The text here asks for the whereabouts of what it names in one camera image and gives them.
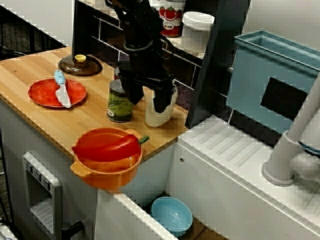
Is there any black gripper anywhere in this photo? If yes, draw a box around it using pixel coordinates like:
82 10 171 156
116 46 176 114

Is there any white plastic detergent bottle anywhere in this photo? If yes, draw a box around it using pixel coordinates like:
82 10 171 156
144 83 180 128

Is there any green peas can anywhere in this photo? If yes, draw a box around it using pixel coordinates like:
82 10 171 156
106 79 135 123

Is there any red toy pepper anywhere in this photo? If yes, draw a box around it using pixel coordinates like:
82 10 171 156
71 134 150 163

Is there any brown glass pot lid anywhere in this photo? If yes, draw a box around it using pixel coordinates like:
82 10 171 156
57 54 104 77

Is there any dark grey side panel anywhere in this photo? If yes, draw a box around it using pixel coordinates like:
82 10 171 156
184 0 252 130

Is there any tomato print can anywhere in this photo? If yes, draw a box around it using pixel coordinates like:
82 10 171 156
159 0 185 39

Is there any plain white lidded jar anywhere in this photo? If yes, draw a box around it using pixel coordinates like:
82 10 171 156
180 11 216 54

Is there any orange plastic pot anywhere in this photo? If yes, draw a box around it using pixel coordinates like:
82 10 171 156
69 126 144 190

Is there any white toy sink unit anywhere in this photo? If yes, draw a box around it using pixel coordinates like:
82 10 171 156
94 114 320 240

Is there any teal plastic bin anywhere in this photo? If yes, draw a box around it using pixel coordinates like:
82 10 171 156
225 29 320 135

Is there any red plate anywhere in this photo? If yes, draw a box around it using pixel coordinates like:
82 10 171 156
27 78 88 109

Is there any light blue bowl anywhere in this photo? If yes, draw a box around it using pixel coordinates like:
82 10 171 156
150 196 194 238

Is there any grey toy faucet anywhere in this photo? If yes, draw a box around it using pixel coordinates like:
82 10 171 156
260 72 320 188

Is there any grey ice dispenser panel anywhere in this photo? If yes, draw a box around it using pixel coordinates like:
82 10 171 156
21 151 63 240

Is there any blue handled toy knife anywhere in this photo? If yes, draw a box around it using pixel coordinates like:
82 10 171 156
53 69 73 109

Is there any black wire rack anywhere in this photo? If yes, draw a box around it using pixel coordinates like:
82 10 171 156
0 4 68 61

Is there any black cabinet door handle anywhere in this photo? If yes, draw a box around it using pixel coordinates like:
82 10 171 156
60 220 86 240

